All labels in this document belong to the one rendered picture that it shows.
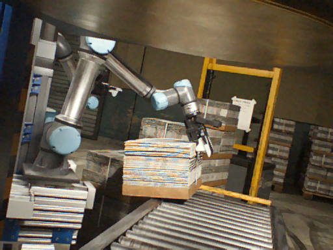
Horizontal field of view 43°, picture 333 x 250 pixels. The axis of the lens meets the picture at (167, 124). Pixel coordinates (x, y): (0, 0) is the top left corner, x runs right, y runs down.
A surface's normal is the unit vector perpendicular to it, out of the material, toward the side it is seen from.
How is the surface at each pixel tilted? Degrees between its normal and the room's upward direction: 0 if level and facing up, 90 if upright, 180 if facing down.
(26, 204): 90
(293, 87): 90
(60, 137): 98
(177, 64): 90
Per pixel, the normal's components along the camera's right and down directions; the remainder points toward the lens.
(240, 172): -0.50, -0.05
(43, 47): 0.37, 0.12
